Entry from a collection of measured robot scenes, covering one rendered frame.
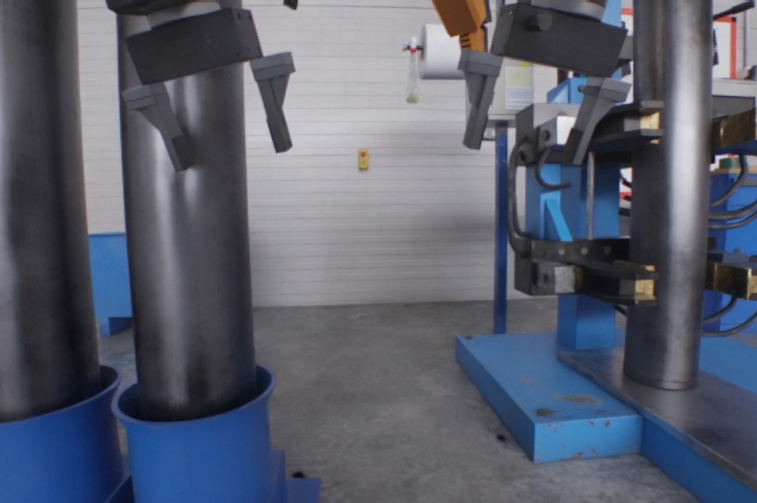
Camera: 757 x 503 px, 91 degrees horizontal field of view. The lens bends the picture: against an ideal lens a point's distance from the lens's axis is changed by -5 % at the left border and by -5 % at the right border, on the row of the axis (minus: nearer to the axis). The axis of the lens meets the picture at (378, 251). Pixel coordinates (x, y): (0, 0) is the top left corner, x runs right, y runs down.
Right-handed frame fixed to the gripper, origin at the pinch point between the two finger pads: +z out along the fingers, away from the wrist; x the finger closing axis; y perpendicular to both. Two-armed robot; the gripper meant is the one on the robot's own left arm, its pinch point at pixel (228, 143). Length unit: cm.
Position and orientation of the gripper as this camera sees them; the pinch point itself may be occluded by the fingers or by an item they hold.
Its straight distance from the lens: 51.6
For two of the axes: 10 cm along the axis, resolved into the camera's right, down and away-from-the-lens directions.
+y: 1.0, -4.8, 8.7
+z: 1.8, 8.7, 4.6
